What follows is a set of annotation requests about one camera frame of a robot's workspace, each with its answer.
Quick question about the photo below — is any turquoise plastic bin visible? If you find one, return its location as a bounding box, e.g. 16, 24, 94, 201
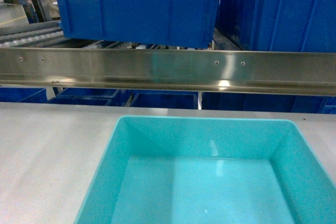
75, 116, 335, 223

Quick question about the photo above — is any large blue bin centre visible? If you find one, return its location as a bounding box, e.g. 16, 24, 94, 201
57, 0, 219, 48

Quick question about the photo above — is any large blue bin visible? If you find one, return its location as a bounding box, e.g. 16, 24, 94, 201
57, 0, 219, 48
216, 0, 335, 52

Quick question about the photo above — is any roller conveyor track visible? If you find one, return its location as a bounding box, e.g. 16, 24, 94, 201
0, 20, 79, 48

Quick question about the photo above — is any large blue bin right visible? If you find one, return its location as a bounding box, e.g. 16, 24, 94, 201
216, 0, 335, 52

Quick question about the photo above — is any blue bin below rail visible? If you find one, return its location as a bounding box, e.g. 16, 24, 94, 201
130, 91, 198, 109

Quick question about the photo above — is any stainless steel shelf rail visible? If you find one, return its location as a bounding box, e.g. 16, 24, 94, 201
1, 48, 335, 96

